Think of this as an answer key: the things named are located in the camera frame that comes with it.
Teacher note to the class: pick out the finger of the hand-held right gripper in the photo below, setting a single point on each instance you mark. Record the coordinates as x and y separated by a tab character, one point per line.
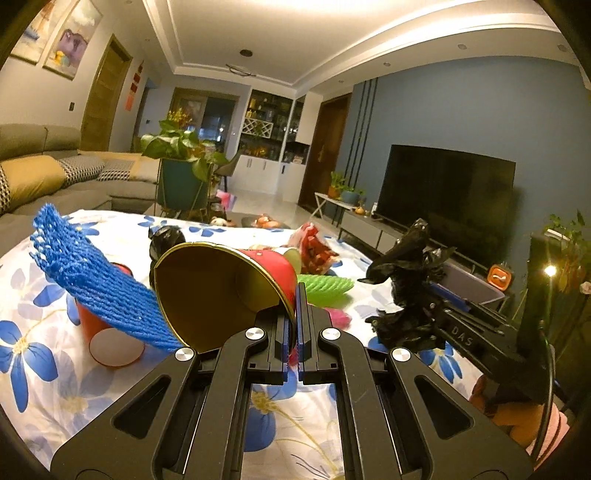
471	308

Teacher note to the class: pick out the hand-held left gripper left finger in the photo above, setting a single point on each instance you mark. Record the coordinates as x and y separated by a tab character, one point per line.
287	355

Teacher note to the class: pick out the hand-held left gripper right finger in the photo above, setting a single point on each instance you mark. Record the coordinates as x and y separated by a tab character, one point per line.
301	332

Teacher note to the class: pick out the black plastic bag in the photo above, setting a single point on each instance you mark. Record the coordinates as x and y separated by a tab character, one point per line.
162	242
411	277

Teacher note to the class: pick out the red printed paper cup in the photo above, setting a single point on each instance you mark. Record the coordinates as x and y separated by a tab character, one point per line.
217	295

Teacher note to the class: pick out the person's right hand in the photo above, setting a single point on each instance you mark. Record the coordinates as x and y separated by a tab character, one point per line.
512	417

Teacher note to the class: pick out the small orange speaker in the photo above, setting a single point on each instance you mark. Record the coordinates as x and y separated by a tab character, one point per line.
499	278

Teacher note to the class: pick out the green foam net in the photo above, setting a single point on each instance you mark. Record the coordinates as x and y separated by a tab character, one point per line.
325	288

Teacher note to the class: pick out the red snack packet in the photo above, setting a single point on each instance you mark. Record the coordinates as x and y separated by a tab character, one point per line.
316	249

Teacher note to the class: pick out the flat screen television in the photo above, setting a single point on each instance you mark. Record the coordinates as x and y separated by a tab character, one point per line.
452	203

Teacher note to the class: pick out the orange toy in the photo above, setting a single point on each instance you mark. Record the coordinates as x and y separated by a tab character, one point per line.
267	222

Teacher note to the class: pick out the green houseplant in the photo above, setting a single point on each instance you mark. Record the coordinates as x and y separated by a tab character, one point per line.
572	249

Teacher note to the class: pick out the grey television stand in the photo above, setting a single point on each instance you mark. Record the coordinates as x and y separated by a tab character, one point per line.
364	228

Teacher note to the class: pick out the white side table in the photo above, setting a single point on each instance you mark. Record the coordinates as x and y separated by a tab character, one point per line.
325	203

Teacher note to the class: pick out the pink pig toy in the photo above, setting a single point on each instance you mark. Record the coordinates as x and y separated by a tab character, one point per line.
219	221

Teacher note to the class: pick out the plant in blue pot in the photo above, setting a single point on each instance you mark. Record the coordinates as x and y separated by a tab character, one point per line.
353	196

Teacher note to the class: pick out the plant in orange pot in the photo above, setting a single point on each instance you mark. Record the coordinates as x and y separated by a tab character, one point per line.
336	187

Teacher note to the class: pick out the dining chair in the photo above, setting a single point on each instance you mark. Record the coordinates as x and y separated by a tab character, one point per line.
227	170

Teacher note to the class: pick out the plain red paper cup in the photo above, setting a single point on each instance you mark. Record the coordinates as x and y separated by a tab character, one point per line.
106	344

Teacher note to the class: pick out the dark brown door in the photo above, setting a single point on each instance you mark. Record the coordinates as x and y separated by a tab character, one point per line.
325	147

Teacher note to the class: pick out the dark green planter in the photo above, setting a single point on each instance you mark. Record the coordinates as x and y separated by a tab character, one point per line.
182	184

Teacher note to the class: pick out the white display cabinet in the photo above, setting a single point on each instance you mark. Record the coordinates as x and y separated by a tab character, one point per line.
265	138

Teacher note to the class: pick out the blue foam net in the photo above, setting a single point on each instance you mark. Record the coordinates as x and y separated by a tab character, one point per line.
92	281

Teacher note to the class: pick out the yellow and white cushion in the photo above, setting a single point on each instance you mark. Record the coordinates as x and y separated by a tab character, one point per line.
143	170

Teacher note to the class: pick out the large leafy pothos plant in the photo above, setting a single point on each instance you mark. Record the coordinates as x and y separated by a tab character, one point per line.
175	141

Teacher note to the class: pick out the blue floral tablecloth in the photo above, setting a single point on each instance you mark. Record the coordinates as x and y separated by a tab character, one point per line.
46	369

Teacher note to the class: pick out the yellow flower bouquet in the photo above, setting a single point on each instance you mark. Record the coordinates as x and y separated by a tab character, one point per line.
179	117

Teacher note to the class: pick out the grey sectional sofa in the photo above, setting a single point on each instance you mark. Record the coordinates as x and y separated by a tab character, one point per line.
69	198

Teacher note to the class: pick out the light wooden door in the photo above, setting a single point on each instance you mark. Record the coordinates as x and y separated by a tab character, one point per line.
104	99

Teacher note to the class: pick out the large houndstooth cushion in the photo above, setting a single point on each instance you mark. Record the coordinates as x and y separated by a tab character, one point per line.
3	189

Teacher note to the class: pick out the purple abstract painting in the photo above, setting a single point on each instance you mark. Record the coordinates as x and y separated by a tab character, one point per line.
71	41

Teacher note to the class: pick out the sailing ship painting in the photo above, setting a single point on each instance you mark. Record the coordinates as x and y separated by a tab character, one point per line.
34	27

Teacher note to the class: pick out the red wall decorations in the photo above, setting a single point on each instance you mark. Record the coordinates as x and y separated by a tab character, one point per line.
134	87

